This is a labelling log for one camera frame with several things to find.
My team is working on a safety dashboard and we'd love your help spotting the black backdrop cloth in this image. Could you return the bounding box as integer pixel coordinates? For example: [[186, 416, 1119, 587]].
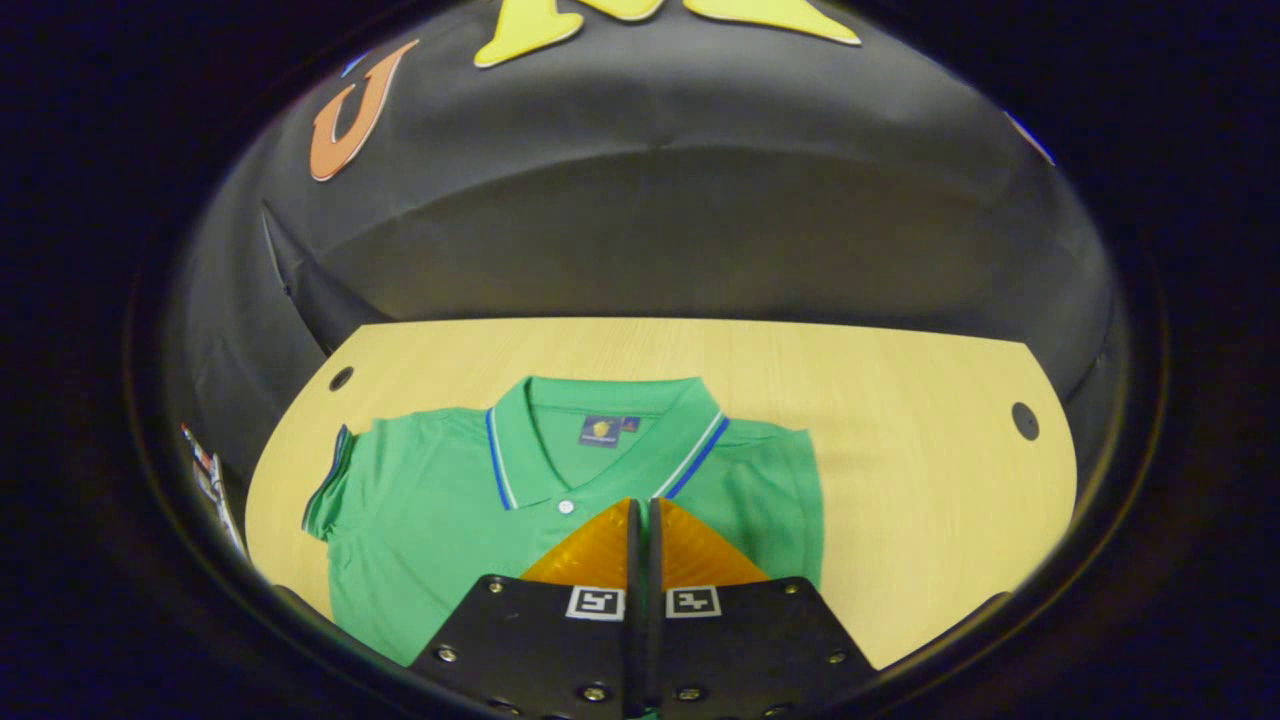
[[165, 0, 1131, 471]]

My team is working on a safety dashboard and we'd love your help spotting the white printed object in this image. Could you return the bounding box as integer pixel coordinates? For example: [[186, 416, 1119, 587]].
[[180, 422, 248, 558]]

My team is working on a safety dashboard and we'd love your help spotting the green T-shirt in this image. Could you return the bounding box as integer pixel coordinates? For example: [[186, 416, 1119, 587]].
[[302, 375, 826, 669]]

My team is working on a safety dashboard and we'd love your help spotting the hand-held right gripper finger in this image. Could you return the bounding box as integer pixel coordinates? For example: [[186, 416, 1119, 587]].
[[645, 498, 881, 720], [408, 498, 641, 720]]

